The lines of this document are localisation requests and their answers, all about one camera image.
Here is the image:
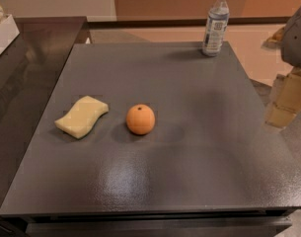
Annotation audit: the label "yellow sponge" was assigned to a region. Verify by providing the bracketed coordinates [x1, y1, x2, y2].
[54, 96, 109, 139]

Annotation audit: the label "yellow cardboard boxes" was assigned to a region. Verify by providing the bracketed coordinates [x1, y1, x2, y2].
[264, 67, 301, 129]

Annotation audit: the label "dark side table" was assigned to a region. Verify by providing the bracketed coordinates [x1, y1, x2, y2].
[0, 17, 91, 208]

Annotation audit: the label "clear plastic water bottle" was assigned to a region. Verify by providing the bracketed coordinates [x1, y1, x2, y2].
[202, 0, 230, 56]

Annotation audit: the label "white box at left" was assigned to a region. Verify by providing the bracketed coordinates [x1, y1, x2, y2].
[0, 14, 20, 55]

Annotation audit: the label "orange fruit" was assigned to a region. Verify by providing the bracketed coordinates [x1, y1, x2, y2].
[126, 104, 155, 135]

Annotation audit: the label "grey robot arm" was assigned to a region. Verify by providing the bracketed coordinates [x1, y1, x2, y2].
[281, 6, 301, 68]

